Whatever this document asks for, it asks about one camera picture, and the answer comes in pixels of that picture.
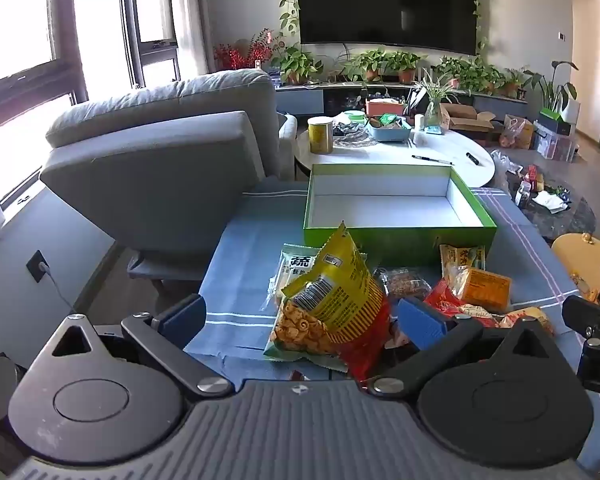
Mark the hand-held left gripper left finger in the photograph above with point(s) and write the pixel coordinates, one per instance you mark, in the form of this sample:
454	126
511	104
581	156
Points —
182	317

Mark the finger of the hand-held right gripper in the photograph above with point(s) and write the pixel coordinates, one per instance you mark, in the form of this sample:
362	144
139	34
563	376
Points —
590	317

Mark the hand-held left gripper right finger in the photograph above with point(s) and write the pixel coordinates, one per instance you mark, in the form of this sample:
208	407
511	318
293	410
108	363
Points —
422	325

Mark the clear brown snack packet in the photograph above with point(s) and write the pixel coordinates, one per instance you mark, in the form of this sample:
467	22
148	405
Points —
405	284

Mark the orange snack packet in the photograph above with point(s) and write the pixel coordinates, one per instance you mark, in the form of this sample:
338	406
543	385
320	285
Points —
485	287

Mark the yellow green snack packet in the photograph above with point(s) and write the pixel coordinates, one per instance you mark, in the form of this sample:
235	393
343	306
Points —
460	257

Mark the yellow red snack bag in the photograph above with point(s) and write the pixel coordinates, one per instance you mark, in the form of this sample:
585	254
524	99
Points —
350	285

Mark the light green chips bag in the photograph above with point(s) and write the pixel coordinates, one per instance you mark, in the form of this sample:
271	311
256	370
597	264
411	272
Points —
300	330

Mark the green cardboard box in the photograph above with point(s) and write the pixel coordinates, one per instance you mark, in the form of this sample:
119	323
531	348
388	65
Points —
380	210

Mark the orange yellow snack bag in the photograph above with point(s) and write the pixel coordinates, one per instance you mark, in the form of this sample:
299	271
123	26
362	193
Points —
530	317

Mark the yellow wooden round table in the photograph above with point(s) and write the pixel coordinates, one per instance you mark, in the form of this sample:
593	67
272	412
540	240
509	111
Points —
575	255

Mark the dark round table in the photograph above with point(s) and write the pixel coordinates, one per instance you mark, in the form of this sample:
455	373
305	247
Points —
565	220

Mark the white crumpled cloth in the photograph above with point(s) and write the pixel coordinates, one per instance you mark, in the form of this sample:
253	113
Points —
550	201

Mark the dark glass jar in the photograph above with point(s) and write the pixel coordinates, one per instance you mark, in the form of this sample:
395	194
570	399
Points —
525	195

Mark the grey sofa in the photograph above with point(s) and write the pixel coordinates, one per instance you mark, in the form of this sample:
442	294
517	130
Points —
170	160

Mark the black pen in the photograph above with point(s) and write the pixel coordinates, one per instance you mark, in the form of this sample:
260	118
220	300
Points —
430	159

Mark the white plastic bag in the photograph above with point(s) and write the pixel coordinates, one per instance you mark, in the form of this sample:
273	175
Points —
501	170

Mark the black remote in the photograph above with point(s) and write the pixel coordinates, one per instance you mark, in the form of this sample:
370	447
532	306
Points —
472	159

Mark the clear storage box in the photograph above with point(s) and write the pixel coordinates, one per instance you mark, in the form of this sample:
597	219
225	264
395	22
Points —
555	145

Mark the white oval table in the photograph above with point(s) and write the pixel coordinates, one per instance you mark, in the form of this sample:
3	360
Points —
380	152

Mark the blue tray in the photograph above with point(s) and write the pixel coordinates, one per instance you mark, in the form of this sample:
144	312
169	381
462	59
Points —
390	132

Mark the orange plastic bag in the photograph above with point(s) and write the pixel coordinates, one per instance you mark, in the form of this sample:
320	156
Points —
515	132

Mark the white cup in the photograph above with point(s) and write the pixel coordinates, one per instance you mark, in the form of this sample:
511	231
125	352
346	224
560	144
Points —
419	122

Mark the open cardboard box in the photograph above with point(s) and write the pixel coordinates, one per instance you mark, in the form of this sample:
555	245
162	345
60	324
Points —
467	120

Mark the yellow canister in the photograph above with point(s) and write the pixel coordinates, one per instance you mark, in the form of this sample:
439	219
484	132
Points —
321	136

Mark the glass vase with plant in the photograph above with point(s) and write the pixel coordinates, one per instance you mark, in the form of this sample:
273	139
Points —
434	110

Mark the pink box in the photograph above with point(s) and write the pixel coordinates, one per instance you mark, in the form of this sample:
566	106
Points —
382	108

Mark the large leafy floor plant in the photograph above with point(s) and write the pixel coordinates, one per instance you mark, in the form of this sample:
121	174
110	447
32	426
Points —
555	87

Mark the long tv cabinet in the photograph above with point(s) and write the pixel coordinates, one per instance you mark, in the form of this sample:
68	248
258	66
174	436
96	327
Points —
305	97

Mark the potted green plant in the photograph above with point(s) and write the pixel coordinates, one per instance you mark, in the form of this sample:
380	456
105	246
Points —
405	65
367	62
452	70
295	62

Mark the red berry decoration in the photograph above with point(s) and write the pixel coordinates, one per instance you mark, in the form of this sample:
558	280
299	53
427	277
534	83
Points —
240	55

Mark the black television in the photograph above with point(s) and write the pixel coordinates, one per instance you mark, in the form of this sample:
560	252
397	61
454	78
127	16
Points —
385	5

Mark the window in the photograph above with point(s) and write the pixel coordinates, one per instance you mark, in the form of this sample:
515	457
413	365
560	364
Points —
10	35

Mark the black wall socket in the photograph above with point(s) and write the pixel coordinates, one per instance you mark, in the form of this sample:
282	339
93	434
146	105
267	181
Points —
37	266

